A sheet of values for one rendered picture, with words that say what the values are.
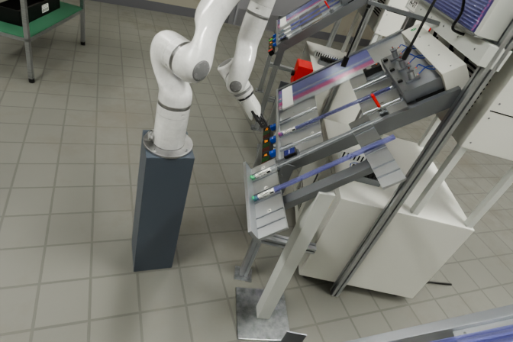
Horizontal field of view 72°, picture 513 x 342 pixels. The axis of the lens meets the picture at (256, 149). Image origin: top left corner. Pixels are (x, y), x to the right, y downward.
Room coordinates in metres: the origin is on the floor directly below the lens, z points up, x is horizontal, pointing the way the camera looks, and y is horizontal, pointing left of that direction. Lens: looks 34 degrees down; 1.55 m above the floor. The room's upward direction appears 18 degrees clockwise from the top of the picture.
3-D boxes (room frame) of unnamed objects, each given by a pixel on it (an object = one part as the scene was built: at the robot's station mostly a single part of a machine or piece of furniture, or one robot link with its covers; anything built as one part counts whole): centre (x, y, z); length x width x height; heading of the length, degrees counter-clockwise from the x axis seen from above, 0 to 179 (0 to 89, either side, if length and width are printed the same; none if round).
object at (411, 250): (1.62, -0.69, 0.31); 0.70 x 0.65 x 0.62; 8
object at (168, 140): (1.11, 0.34, 0.79); 0.19 x 0.19 x 0.18
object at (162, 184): (1.11, 0.34, 0.35); 0.18 x 0.18 x 0.70; 29
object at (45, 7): (2.62, 2.05, 0.41); 0.57 x 0.17 x 0.11; 8
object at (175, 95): (1.13, 0.36, 1.00); 0.19 x 0.12 x 0.24; 58
